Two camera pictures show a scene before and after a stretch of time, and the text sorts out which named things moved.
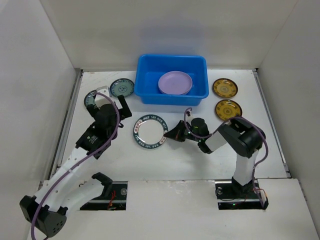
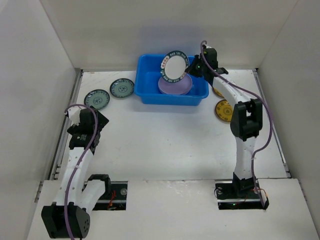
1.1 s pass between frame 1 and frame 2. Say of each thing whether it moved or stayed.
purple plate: stayed
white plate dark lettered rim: moved
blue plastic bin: stayed
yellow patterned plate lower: stayed
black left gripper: moved
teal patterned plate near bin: stayed
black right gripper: moved
